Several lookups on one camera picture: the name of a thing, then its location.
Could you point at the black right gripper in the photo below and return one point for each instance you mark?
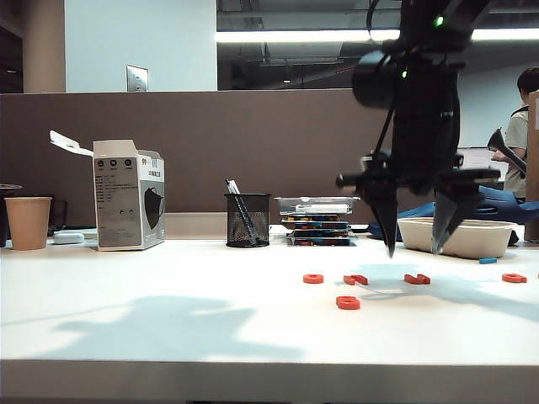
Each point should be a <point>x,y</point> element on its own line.
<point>425,151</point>

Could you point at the person in light shirt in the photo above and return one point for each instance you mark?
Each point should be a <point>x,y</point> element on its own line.
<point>517,130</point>

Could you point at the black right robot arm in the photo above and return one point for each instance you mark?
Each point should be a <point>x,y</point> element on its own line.
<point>421,54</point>

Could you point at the small white case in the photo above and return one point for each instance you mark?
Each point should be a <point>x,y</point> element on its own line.
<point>68,237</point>

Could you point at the brown desk divider panel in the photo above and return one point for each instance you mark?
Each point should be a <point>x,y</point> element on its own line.
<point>210,143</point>

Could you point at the orange letter magnet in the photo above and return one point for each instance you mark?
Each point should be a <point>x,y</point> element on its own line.
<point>355,280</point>
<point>313,278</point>
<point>417,279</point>
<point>348,303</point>
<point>513,278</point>

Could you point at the white grey face mask box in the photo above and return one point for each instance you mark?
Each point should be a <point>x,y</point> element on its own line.
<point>122,202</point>

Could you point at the dark glass mug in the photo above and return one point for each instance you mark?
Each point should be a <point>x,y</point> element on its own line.
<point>59,216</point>

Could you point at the brown paper cup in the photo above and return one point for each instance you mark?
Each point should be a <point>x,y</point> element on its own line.
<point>28,224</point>

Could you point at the small blue magnet piece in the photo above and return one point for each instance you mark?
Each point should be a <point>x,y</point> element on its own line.
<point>488,260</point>

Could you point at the clear plastic case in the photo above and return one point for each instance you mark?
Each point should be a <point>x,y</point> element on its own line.
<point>286,205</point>

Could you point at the black mesh pen holder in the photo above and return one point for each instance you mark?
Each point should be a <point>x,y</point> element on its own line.
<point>248,221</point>

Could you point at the black white pen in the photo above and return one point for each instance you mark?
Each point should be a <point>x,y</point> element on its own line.
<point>232,186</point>

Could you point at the beige oval tray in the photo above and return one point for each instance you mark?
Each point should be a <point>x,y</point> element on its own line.
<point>476,240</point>

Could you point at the metal wall plate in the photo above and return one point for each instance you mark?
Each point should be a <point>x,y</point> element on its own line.
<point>137,79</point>

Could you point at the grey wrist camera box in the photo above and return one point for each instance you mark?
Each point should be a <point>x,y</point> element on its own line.
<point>367,161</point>

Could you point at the white ceiling light strip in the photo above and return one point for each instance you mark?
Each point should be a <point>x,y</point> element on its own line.
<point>295,35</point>

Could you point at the dark round container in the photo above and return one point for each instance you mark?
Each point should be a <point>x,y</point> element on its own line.
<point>4,210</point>

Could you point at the tall cardboard box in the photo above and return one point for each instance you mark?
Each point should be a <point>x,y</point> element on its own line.
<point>532,160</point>

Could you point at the blue fabric bag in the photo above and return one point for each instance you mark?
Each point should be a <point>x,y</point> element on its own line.
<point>499,206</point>

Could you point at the white marker in case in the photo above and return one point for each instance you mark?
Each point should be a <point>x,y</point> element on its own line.
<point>322,208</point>

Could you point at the case of colourful magnets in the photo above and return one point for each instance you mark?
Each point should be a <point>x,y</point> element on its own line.
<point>320,233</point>
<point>320,241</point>
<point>316,221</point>

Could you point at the white-lit computer monitor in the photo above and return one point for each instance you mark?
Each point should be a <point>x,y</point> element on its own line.
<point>478,157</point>

